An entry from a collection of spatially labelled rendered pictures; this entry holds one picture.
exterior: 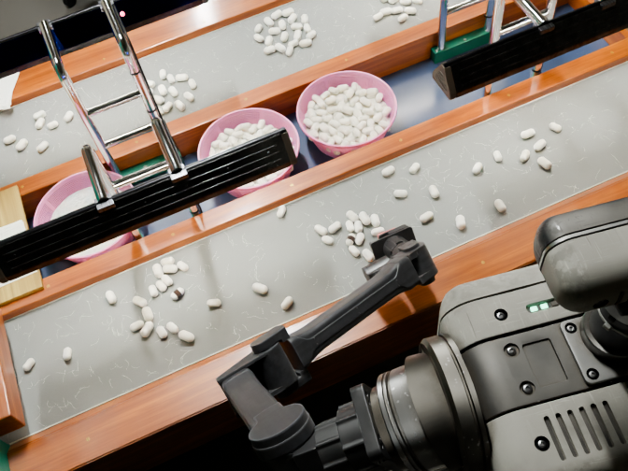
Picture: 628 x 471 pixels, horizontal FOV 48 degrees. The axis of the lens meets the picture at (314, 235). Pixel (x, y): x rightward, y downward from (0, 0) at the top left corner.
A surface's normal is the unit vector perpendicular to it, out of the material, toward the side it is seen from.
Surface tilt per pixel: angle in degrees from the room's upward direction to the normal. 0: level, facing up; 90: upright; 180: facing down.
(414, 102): 0
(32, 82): 0
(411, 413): 22
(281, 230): 0
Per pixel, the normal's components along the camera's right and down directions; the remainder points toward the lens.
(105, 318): -0.10, -0.53
